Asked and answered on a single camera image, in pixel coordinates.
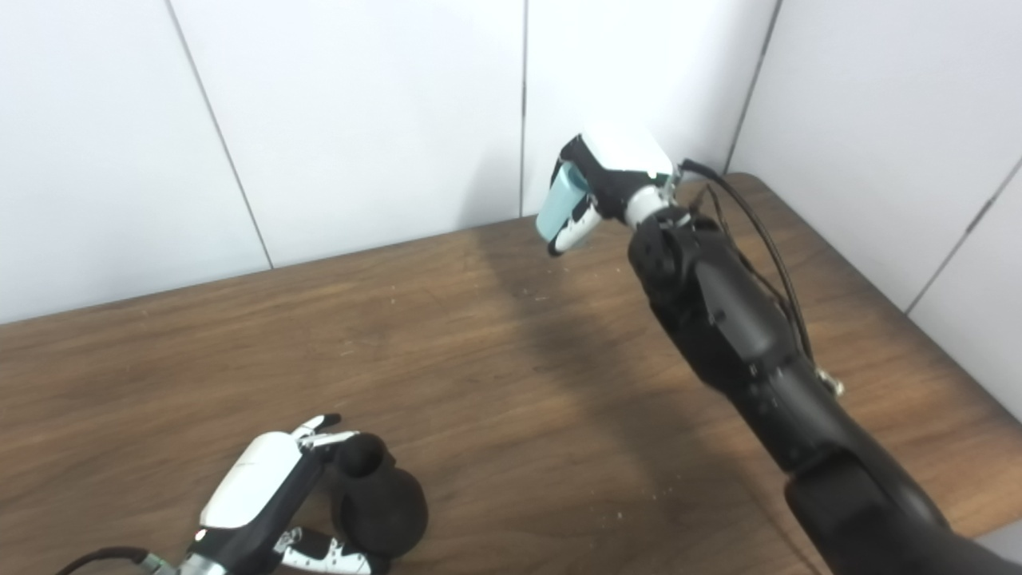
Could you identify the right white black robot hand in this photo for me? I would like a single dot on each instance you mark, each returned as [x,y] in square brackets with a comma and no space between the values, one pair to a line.
[623,160]

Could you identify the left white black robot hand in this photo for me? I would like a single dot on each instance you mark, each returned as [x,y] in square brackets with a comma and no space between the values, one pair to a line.
[255,487]

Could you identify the light blue cylinder cup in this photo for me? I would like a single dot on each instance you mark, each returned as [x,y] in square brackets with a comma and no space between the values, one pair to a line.
[559,204]

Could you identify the black flared nozzle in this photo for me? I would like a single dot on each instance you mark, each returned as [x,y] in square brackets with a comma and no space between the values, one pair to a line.
[383,507]

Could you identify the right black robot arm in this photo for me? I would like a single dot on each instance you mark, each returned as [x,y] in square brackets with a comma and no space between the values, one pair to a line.
[742,327]

